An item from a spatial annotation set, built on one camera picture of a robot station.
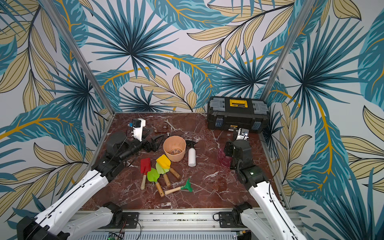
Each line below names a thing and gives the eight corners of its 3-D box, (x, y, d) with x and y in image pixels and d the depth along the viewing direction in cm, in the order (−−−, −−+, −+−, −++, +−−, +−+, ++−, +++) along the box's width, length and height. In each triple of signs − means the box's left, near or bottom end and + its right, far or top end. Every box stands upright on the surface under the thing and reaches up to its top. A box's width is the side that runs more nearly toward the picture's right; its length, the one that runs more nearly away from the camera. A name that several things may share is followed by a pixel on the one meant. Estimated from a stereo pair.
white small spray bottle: (185, 166, 94) (185, 164, 91) (186, 142, 105) (186, 140, 102) (195, 166, 94) (196, 164, 91) (195, 142, 105) (195, 140, 102)
